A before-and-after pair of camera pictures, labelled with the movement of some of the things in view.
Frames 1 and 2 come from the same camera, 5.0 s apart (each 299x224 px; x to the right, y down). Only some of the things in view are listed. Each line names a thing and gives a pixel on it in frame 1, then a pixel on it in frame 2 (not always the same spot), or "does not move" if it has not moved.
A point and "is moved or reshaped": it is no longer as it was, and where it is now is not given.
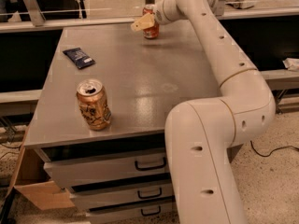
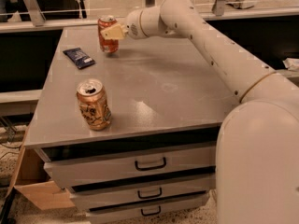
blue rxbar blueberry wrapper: [79, 57] does not move
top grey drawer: [92, 171] does not move
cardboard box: [31, 178] does not move
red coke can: [150, 34] is moved or reshaped
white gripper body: [161, 15] → [133, 27]
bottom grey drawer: [134, 212] does not move
